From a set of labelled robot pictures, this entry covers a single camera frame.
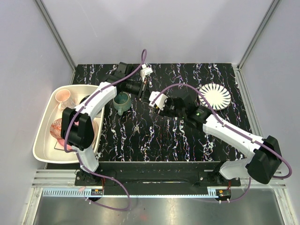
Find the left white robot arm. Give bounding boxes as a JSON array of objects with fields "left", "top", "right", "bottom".
[{"left": 60, "top": 62, "right": 153, "bottom": 186}]

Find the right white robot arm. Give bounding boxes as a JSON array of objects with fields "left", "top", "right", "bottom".
[{"left": 155, "top": 95, "right": 283, "bottom": 186}]

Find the silver key bunch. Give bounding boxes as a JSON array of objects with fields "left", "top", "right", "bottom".
[{"left": 133, "top": 125, "right": 140, "bottom": 135}]

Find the green ceramic mug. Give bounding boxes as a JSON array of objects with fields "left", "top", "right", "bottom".
[{"left": 113, "top": 92, "right": 131, "bottom": 116}]

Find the blue striped white plate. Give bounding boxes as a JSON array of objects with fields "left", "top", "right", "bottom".
[{"left": 199, "top": 83, "right": 231, "bottom": 111}]

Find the black bowl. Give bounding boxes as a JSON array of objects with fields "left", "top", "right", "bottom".
[{"left": 79, "top": 95, "right": 90, "bottom": 104}]

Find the clear drinking glass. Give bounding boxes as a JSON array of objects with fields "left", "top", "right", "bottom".
[{"left": 60, "top": 98, "right": 76, "bottom": 111}]

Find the pink plastic cup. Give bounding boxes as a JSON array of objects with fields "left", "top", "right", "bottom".
[{"left": 55, "top": 89, "right": 71, "bottom": 103}]

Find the red patterned bowl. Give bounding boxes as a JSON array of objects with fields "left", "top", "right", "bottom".
[{"left": 50, "top": 118, "right": 62, "bottom": 139}]

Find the pink plate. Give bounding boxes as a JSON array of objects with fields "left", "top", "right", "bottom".
[{"left": 54, "top": 120, "right": 98, "bottom": 150}]

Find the cream plastic tray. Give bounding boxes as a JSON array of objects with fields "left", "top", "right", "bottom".
[{"left": 33, "top": 84, "right": 97, "bottom": 164}]

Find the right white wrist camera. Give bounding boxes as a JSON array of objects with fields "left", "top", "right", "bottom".
[{"left": 149, "top": 91, "right": 168, "bottom": 111}]

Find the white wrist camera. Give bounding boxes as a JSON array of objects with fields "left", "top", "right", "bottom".
[
  {"left": 140, "top": 64, "right": 153, "bottom": 79},
  {"left": 149, "top": 91, "right": 168, "bottom": 111}
]

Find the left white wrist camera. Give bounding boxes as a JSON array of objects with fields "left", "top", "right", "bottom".
[{"left": 140, "top": 64, "right": 153, "bottom": 79}]

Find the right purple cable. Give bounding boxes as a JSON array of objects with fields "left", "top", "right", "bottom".
[{"left": 153, "top": 83, "right": 293, "bottom": 203}]

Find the purple cable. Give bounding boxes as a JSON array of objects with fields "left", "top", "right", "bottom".
[
  {"left": 153, "top": 83, "right": 293, "bottom": 203},
  {"left": 63, "top": 48, "right": 148, "bottom": 211}
]

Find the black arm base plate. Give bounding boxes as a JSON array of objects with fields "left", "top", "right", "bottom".
[{"left": 75, "top": 162, "right": 241, "bottom": 196}]

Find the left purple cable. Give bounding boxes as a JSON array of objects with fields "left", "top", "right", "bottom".
[{"left": 63, "top": 48, "right": 148, "bottom": 211}]

